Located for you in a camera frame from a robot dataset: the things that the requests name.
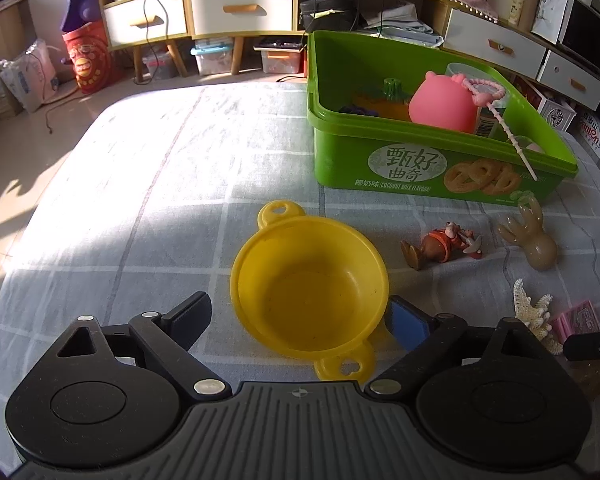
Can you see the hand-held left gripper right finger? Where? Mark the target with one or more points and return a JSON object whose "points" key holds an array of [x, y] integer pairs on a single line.
{"points": [[405, 322]]}

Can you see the orange pumpkin toy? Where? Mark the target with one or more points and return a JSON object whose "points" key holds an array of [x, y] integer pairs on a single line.
{"points": [[385, 102]]}

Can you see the pink heart wand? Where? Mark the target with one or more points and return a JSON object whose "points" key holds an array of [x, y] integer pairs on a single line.
{"points": [[485, 90]]}

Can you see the green plastic cookie box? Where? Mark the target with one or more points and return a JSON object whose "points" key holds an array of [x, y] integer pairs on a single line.
{"points": [[350, 160]]}

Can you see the pink toy card box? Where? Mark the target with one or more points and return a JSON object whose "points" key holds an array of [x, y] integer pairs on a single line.
{"points": [[577, 320]]}

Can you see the purple plastic stool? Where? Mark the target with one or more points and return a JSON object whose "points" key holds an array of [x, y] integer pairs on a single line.
{"points": [[77, 5]]}

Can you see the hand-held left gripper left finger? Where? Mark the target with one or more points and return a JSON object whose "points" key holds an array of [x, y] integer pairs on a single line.
{"points": [[192, 317]]}

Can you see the clear storage bin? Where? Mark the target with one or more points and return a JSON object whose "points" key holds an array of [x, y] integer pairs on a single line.
{"points": [[212, 60], [280, 57]]}

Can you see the large white cabinet drawer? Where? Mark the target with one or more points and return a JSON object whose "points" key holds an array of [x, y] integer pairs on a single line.
{"points": [[495, 42]]}

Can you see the red pirate figurine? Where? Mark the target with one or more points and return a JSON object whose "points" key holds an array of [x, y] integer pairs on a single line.
{"points": [[440, 245]]}

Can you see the brown octopus toy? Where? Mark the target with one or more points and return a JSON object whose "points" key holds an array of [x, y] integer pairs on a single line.
{"points": [[592, 380], [537, 250]]}

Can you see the white plastic bag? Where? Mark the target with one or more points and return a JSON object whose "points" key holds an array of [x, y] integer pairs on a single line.
{"points": [[27, 77]]}

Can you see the red bag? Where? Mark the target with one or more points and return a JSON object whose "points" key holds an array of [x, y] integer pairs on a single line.
{"points": [[87, 60]]}

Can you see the black white microwave oven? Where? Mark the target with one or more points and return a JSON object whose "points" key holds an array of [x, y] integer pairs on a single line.
{"points": [[585, 30]]}

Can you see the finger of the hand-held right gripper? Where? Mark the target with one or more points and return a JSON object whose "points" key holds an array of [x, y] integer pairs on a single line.
{"points": [[595, 345]]}

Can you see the beige starfish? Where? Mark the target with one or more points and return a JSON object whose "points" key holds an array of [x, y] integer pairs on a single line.
{"points": [[530, 310]]}

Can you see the clear plastic jar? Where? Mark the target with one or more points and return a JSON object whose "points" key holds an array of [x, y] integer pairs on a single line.
{"points": [[492, 110]]}

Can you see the blue white carton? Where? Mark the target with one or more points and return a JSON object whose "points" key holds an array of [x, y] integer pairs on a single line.
{"points": [[595, 132]]}

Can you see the purple grapes toy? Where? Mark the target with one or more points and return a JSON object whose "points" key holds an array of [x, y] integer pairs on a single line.
{"points": [[357, 109]]}

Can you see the black bag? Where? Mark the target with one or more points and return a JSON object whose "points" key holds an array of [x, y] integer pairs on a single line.
{"points": [[327, 12]]}

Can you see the white red printed carton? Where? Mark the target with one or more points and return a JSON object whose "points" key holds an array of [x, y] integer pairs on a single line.
{"points": [[555, 110]]}

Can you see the wide white shelf drawer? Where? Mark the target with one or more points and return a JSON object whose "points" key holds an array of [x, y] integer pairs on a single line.
{"points": [[240, 7]]}

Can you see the wooden tv cabinet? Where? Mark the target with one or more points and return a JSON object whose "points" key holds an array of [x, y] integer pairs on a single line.
{"points": [[430, 10]]}

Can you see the pink pig toy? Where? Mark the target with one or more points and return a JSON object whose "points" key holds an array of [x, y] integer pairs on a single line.
{"points": [[440, 105]]}

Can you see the clear pink capsule ball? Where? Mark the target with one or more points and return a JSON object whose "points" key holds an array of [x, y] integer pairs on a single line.
{"points": [[534, 148]]}

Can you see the yellow toy pot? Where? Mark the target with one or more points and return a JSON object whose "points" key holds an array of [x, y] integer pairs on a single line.
{"points": [[305, 290]]}

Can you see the small white cabinet drawer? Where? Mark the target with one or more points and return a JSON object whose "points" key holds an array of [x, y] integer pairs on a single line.
{"points": [[572, 80]]}

